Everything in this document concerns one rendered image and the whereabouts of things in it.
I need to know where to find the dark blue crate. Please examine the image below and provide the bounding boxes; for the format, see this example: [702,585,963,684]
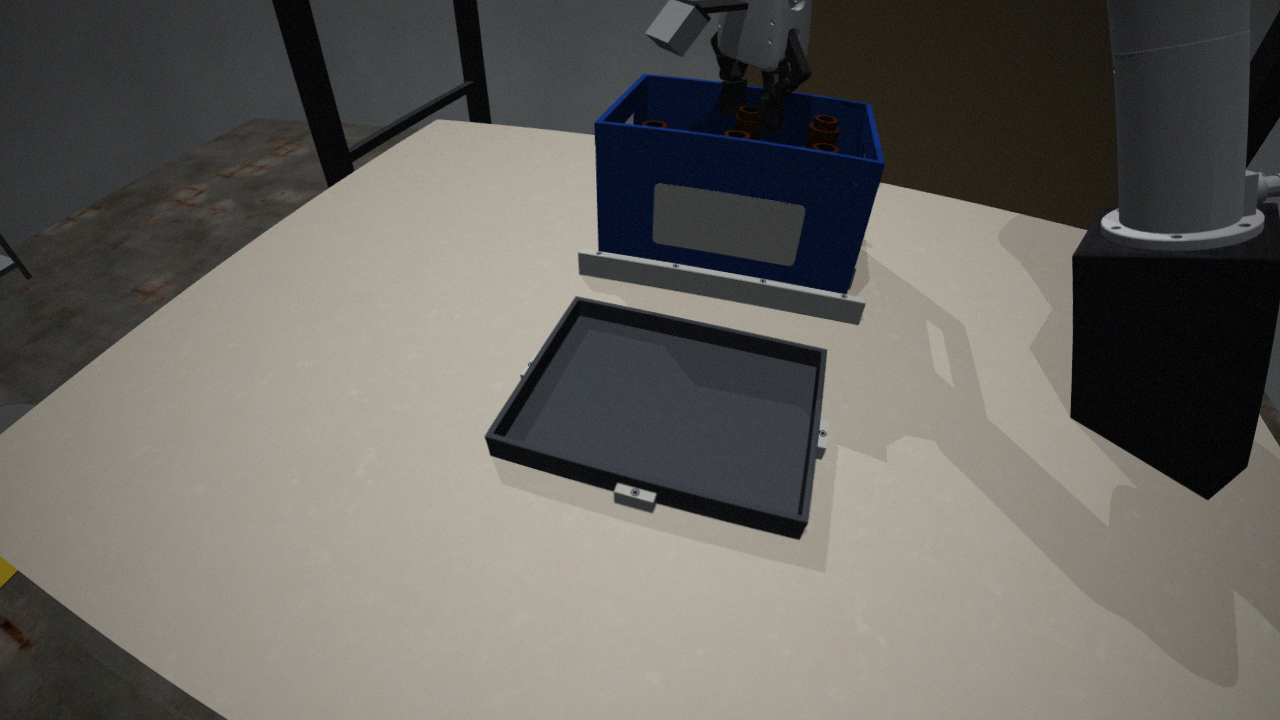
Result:
[594,74,878,293]

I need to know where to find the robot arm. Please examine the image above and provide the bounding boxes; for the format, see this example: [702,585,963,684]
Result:
[645,0,1280,252]

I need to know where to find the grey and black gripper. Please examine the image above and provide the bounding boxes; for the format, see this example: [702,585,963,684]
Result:
[710,0,812,135]

